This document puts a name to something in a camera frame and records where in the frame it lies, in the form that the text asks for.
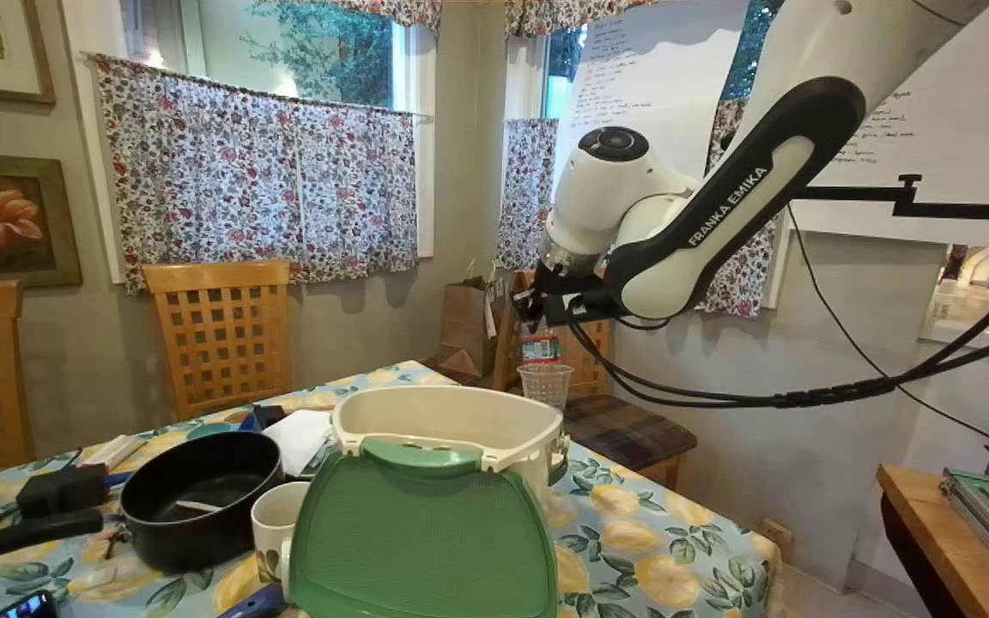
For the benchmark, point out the green basket lid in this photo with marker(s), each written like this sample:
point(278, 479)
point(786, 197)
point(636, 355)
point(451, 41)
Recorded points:
point(393, 541)

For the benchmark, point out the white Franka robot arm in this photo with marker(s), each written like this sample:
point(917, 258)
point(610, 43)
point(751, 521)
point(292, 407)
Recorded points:
point(632, 240)

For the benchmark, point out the wooden side table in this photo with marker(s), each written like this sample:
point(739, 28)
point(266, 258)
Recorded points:
point(942, 552)

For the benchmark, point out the white plastic basket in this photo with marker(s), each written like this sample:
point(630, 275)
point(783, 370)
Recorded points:
point(454, 429)

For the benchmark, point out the wooden chair by curtain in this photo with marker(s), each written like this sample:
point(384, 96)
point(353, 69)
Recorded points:
point(225, 331)

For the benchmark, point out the lemon pattern tablecloth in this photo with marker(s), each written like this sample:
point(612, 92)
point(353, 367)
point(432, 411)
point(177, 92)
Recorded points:
point(624, 546)

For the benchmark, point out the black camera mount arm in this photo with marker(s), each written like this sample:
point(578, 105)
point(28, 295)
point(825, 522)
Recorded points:
point(899, 197)

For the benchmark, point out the floral window curtain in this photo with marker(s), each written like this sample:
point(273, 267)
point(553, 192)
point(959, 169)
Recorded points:
point(218, 173)

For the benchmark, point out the white mug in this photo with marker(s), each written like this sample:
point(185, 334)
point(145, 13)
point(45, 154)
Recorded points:
point(273, 521)

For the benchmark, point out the black cooking pot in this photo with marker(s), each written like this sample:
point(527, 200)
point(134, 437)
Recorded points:
point(190, 505)

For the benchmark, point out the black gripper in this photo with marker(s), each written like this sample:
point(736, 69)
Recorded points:
point(558, 298)

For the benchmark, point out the whiteboard with writing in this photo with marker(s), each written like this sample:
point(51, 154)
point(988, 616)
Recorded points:
point(662, 69)

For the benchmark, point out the flower picture frame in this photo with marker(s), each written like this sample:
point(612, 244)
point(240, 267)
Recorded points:
point(34, 226)

